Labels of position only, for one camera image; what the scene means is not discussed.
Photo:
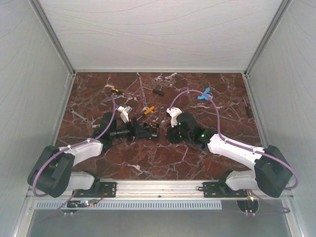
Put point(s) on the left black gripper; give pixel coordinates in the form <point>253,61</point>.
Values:
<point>133,131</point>

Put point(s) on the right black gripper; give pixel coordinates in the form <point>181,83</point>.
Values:
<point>170,136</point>

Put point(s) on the black fuse box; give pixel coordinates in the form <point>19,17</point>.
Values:
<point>153,129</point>

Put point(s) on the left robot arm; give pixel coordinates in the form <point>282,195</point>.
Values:
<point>53,172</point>

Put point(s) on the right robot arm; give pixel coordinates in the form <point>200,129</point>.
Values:
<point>268,169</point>

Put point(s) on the blue plastic connector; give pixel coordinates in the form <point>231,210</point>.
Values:
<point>206,95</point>

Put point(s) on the yellow black screwdriver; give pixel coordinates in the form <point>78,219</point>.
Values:
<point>116,93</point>

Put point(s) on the silver wrench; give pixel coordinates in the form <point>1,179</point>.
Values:
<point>78,115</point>

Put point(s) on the thin black screwdriver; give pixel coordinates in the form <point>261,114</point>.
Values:
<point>248,110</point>

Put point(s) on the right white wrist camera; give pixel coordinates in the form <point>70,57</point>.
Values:
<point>174,112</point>

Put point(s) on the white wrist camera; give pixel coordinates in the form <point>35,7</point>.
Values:
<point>124,113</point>
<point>174,112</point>

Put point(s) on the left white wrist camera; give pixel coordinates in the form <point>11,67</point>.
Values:
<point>124,113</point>

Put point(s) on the orange handled screwdriver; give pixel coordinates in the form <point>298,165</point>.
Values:
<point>146,112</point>

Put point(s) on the black handled screwdriver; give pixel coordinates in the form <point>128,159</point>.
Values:
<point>155,91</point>

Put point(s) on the aluminium rail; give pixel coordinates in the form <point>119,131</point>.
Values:
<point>159,189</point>

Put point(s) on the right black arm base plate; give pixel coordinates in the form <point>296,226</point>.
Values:
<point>221,190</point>

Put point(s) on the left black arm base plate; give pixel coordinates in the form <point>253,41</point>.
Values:
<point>98,190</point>

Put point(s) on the slotted grey cable duct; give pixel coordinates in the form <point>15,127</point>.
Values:
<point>146,205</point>

